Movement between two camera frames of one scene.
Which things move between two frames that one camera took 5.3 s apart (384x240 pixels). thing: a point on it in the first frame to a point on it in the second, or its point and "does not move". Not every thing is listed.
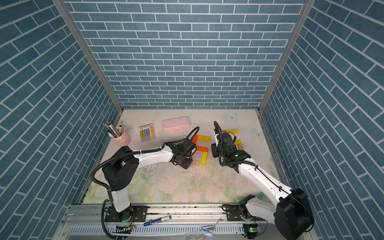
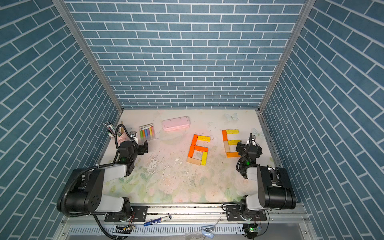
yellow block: [204, 158] does not move
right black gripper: [214, 147] to [241, 147]
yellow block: [235, 131] does not move
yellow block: [204, 138] does not move
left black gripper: [188, 164] to [140, 148]
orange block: [202, 149] does not move
